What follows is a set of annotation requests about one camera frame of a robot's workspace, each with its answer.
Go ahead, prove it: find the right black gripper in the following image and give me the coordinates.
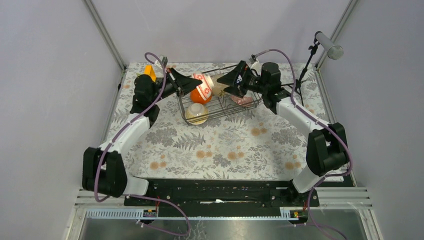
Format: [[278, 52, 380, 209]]
[[217, 60, 268, 99]]

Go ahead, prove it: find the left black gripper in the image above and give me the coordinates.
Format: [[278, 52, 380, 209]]
[[150, 67, 203, 104]]

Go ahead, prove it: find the yellow sun pattern bowl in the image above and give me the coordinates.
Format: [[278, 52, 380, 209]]
[[184, 103, 209, 125]]

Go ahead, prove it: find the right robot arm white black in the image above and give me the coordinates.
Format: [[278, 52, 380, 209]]
[[217, 60, 350, 206]]

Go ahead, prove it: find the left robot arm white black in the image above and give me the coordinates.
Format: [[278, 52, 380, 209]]
[[82, 68, 202, 206]]

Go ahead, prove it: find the orange bowl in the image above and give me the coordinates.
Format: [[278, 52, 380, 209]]
[[190, 89, 212, 105]]

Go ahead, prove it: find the beige bowl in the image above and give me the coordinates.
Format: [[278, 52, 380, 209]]
[[211, 74, 228, 97]]

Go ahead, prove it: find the pink speckled bowl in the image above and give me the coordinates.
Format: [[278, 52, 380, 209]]
[[231, 95, 253, 108]]

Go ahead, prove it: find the orange yellow block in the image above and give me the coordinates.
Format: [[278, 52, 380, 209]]
[[143, 65, 157, 83]]

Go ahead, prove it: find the floral patterned table mat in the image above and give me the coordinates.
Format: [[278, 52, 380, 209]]
[[99, 61, 345, 182]]

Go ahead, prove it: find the black microphone tripod stand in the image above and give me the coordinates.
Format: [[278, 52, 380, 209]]
[[274, 40, 320, 106]]

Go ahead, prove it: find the silver microphone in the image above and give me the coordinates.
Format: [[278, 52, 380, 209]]
[[314, 31, 344, 60]]

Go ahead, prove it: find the black wire dish rack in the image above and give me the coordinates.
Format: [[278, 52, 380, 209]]
[[175, 64, 264, 126]]

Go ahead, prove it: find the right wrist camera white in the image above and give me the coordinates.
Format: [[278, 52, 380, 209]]
[[247, 55, 261, 73]]

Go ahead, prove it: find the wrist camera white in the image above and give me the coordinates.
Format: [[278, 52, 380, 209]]
[[154, 55, 168, 76], [247, 55, 261, 73]]

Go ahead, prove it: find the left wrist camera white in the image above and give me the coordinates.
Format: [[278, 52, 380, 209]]
[[154, 55, 168, 76]]

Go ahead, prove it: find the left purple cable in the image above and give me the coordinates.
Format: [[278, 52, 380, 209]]
[[93, 51, 192, 238]]

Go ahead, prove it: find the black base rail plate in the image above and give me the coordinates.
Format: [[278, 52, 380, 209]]
[[124, 178, 320, 218]]

